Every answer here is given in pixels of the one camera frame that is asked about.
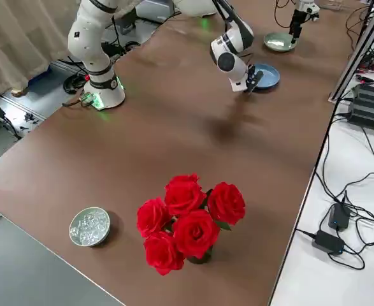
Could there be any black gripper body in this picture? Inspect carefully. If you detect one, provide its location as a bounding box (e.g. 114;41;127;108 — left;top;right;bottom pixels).
245;63;257;86
289;10;304;29

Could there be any blue plate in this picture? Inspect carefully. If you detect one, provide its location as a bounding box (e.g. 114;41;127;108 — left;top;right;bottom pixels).
249;62;281;93

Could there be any green plate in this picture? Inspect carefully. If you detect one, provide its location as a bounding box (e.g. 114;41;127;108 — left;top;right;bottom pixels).
263;31;296;53

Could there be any USB hub with plugs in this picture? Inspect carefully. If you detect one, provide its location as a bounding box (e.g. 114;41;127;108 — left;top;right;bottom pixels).
357;47;374;76

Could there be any black finned power supply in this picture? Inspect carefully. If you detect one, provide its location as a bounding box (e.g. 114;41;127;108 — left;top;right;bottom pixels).
347;84;374;133

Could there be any grey control box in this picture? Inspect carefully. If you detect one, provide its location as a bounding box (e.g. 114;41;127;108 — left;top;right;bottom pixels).
135;0;181;24

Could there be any red artificial rose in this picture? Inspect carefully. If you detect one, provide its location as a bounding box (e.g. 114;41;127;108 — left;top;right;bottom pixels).
172;209;221;259
143;231;186;277
207;182;247;226
164;173;206;217
136;197;173;239

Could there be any black power adapter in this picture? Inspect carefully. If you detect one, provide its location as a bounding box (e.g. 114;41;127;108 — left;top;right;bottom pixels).
312;229;346;255
328;203;352;232

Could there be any black cylindrical vase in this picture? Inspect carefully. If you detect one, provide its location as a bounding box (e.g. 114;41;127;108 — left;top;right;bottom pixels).
186;245;213;265

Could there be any clear crumpled pieces pile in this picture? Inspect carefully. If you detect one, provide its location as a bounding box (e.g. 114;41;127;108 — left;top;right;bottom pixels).
72;210;108;244

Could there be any grey bowl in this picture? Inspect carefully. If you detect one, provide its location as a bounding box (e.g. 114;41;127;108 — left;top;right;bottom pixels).
68;206;113;248

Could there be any beige curtain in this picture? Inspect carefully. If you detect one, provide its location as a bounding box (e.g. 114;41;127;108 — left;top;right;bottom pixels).
0;0;82;105

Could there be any aluminium profile post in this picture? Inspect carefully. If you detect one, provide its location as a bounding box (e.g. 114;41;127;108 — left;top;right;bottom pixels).
328;0;374;103

